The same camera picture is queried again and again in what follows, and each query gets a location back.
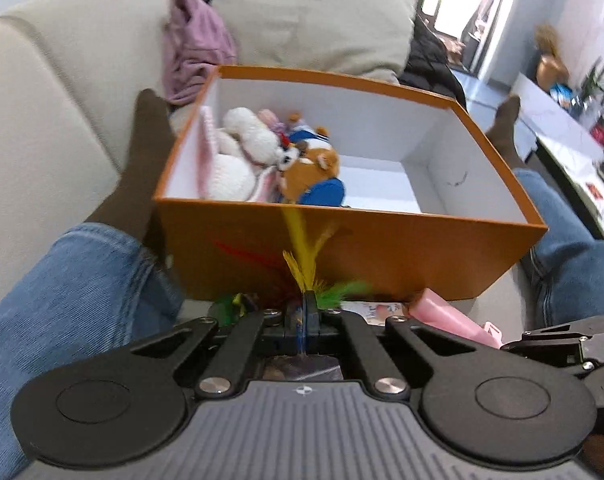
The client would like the black jacket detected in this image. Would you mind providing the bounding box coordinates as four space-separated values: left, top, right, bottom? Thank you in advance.
398 12 467 107

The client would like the purple cloth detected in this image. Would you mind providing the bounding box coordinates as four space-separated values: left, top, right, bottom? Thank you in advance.
162 0 239 107

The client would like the white plush toy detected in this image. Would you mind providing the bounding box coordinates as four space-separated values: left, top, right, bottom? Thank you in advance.
221 106 283 168

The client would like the pink plastic case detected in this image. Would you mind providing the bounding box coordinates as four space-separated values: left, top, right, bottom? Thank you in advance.
409 287 503 350

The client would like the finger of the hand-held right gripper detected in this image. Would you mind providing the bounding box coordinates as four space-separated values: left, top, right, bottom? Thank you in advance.
500 316 604 378

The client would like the beige sofa cushion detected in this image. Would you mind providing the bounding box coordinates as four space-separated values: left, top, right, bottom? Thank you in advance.
209 0 419 86

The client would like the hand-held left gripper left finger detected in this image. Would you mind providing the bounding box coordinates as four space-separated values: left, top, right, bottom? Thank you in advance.
127 292 307 397

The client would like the colourful feather shuttlecock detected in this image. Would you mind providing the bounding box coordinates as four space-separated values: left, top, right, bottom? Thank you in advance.
209 207 373 382

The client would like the potted plant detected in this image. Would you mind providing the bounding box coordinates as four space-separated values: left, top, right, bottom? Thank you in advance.
578 57 604 113

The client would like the golden bust figurine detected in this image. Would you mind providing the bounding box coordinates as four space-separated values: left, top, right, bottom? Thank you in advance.
534 24 571 95

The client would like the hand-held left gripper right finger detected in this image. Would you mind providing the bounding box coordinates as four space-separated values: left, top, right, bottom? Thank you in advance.
307 292 502 397

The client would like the orange and blue plush toy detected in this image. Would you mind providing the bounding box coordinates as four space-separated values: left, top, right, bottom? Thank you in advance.
274 127 347 208

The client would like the white marble cabinet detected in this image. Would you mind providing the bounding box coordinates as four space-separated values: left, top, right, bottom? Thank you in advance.
510 72 604 247

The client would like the person's leg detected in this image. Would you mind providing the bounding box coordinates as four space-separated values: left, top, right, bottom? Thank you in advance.
0 89 185 480
484 95 604 332

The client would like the orange cardboard box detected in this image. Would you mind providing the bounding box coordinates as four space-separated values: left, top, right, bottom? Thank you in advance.
153 64 549 303

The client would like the person's left leg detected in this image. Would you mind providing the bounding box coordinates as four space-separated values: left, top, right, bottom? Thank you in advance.
0 89 185 480

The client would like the person's right leg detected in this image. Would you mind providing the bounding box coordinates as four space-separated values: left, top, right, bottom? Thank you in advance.
484 95 604 332

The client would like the printed paper packet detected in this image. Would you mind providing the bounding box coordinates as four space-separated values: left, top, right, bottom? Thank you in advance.
339 301 419 324

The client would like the beige sofa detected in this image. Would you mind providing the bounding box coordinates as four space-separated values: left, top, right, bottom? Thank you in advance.
0 0 532 321

